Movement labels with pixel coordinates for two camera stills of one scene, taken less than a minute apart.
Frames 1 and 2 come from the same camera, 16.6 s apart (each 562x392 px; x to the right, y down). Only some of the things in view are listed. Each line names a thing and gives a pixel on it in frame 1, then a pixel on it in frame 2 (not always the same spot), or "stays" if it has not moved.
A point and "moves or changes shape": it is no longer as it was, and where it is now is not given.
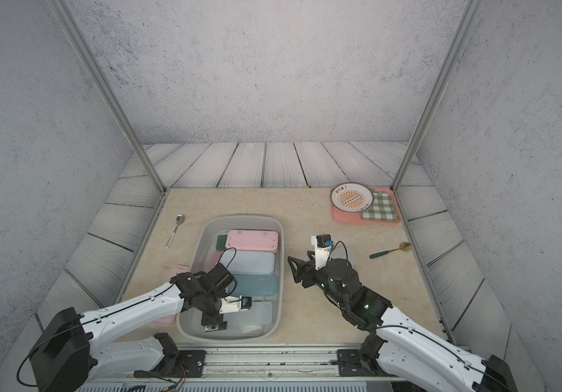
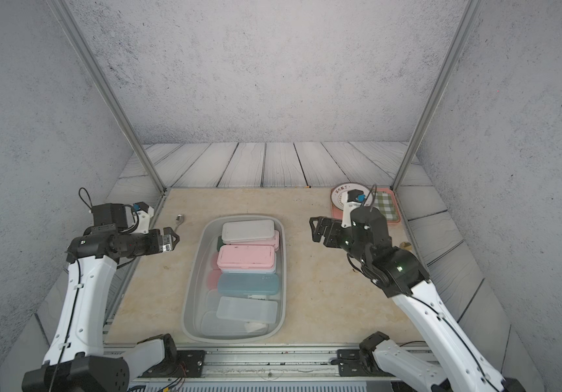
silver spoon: (179, 220) stays
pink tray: (339, 216) stays
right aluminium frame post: (470, 11) stays
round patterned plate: (351, 197) stays
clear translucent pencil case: (260, 313) moves or changes shape
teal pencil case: (254, 285) stays
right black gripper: (309, 268) -> (325, 223)
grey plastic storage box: (252, 247) stays
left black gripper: (216, 322) -> (157, 245)
